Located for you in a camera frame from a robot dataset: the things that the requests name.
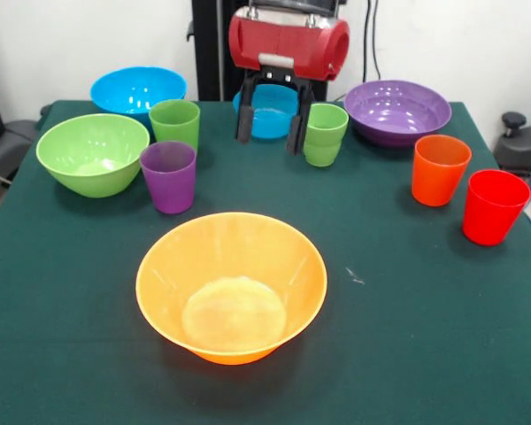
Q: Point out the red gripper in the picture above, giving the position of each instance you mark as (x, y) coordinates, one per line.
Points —
(283, 44)

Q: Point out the orange bowl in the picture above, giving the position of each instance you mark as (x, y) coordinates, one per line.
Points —
(172, 265)

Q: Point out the small blue bowl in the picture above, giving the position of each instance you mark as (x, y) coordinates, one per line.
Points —
(270, 124)

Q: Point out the stepped green cup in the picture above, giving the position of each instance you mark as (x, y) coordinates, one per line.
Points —
(327, 146)

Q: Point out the plain green cup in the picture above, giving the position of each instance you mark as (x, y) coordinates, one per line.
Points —
(174, 128)

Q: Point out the purple cup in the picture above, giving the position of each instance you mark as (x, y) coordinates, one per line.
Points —
(170, 186)

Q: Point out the purple bowl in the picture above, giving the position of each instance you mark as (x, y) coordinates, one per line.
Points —
(398, 115)

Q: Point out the large blue bowl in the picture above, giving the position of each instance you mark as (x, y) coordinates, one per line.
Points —
(133, 88)

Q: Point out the orange cup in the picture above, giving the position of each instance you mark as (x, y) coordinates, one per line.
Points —
(436, 181)

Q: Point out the green bowl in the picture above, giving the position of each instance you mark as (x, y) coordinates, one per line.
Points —
(93, 150)

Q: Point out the dark green table cloth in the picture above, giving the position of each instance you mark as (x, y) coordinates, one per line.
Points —
(380, 332)

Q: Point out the red cup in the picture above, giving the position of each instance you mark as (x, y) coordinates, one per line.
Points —
(491, 221)

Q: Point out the grey base with knob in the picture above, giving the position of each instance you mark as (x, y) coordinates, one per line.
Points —
(526, 146)

